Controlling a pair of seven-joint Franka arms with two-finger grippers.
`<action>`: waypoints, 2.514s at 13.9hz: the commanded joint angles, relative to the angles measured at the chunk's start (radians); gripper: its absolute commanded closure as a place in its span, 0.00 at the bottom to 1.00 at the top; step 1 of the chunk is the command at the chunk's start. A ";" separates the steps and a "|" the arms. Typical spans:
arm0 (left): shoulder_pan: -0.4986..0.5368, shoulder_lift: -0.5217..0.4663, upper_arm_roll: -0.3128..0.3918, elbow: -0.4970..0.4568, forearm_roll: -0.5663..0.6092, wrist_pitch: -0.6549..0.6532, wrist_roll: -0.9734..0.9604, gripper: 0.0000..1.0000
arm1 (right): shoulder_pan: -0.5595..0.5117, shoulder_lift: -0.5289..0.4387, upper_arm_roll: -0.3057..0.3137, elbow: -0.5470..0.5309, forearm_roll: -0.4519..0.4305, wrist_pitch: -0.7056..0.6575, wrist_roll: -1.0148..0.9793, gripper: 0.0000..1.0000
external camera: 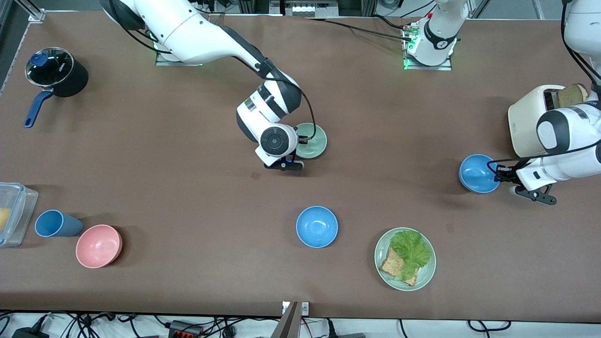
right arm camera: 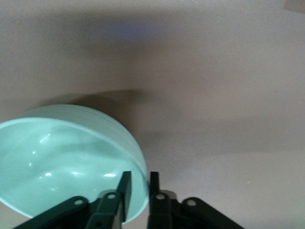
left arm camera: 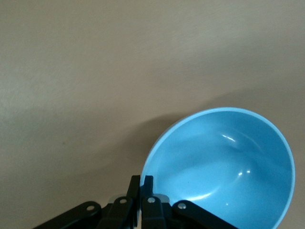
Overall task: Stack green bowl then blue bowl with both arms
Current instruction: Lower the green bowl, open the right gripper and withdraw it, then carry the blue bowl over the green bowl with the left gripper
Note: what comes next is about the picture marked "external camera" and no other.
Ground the blue bowl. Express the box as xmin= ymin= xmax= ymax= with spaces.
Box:
xmin=459 ymin=154 xmax=501 ymax=194
xmin=296 ymin=206 xmax=339 ymax=248

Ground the pale green bowl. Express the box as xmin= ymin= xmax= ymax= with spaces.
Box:
xmin=293 ymin=123 xmax=328 ymax=159

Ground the pink bowl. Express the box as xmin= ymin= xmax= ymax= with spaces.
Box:
xmin=76 ymin=224 xmax=123 ymax=269

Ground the cream white toaster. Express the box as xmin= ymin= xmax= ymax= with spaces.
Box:
xmin=508 ymin=84 xmax=571 ymax=158

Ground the brown toast slice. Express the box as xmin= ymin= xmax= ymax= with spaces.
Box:
xmin=557 ymin=84 xmax=589 ymax=108

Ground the green lettuce leaf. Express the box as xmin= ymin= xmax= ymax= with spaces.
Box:
xmin=391 ymin=229 xmax=431 ymax=282

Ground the pale green plate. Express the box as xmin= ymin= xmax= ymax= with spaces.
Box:
xmin=374 ymin=227 xmax=437 ymax=292

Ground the brown bread slice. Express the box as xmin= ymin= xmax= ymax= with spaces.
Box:
xmin=379 ymin=246 xmax=418 ymax=287

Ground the white power strip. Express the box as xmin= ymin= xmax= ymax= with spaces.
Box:
xmin=282 ymin=0 xmax=339 ymax=17

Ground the grey metal pole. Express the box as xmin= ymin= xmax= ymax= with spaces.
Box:
xmin=270 ymin=301 xmax=300 ymax=338

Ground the black orange power strip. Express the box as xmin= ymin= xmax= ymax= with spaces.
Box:
xmin=168 ymin=320 xmax=203 ymax=338

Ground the blue cup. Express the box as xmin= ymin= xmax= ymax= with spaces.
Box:
xmin=35 ymin=209 xmax=84 ymax=238

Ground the glass lid with blue knob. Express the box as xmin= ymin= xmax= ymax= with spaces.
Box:
xmin=25 ymin=47 xmax=75 ymax=88

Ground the clear plastic container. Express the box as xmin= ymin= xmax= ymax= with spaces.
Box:
xmin=0 ymin=182 xmax=39 ymax=248

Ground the black power adapter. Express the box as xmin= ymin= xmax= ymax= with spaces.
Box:
xmin=10 ymin=327 xmax=50 ymax=338

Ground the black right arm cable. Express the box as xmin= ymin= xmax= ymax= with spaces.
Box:
xmin=225 ymin=47 xmax=317 ymax=141

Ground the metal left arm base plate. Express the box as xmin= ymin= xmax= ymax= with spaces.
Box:
xmin=403 ymin=21 xmax=454 ymax=71

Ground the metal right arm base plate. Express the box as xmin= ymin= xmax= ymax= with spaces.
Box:
xmin=155 ymin=47 xmax=203 ymax=66

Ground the small metal bracket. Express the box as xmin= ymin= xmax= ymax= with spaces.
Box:
xmin=282 ymin=301 xmax=310 ymax=316

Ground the black cable on table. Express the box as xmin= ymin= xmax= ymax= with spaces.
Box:
xmin=304 ymin=17 xmax=414 ymax=43

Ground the black pot with blue handle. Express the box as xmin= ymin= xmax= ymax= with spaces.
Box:
xmin=24 ymin=47 xmax=89 ymax=128

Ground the aluminium frame profile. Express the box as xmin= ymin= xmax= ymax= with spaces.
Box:
xmin=13 ymin=0 xmax=46 ymax=23

